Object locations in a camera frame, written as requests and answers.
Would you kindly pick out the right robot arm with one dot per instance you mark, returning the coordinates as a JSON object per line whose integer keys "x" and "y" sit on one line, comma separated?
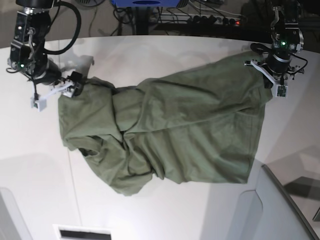
{"x": 28, "y": 54}

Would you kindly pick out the white slotted plate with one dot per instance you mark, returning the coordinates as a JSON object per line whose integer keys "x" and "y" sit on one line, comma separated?
{"x": 73, "y": 232}

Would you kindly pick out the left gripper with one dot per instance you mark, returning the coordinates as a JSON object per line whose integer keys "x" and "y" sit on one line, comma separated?
{"x": 278, "y": 62}

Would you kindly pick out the black power strip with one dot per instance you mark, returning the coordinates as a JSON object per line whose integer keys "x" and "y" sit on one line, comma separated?
{"x": 211, "y": 20}

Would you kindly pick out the green t-shirt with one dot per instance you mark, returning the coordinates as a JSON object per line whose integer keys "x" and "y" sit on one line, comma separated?
{"x": 198, "y": 125}

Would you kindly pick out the black table leg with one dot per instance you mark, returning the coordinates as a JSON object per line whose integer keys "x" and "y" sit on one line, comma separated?
{"x": 142, "y": 17}

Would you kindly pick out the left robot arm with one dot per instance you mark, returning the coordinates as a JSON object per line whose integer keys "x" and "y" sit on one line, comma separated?
{"x": 287, "y": 40}

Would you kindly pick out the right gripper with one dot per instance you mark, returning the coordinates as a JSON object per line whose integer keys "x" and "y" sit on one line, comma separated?
{"x": 50, "y": 74}

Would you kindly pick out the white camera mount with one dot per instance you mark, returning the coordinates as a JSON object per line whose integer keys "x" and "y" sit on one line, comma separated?
{"x": 278, "y": 84}
{"x": 64, "y": 86}

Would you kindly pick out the blue box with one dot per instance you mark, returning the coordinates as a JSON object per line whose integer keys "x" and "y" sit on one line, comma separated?
{"x": 145, "y": 3}

